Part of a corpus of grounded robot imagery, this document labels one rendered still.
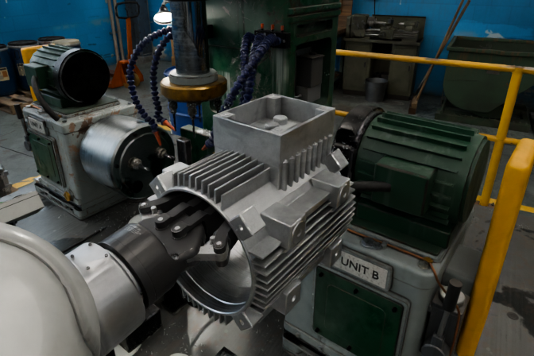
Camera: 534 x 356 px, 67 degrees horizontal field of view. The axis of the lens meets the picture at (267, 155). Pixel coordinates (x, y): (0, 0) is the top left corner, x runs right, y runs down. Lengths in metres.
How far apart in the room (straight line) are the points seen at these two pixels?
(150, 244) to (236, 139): 0.16
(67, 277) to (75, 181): 1.36
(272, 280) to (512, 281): 1.04
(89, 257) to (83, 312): 0.21
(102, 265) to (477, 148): 0.57
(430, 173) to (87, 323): 0.59
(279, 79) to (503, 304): 0.85
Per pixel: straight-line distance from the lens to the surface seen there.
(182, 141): 0.95
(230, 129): 0.47
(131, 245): 0.38
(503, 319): 1.26
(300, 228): 0.42
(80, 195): 1.55
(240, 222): 0.40
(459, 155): 0.72
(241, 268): 0.56
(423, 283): 0.74
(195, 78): 1.07
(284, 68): 1.16
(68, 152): 1.48
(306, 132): 0.47
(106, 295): 0.36
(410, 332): 0.82
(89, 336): 0.18
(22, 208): 1.20
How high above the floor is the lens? 1.61
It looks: 25 degrees down
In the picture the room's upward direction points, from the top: straight up
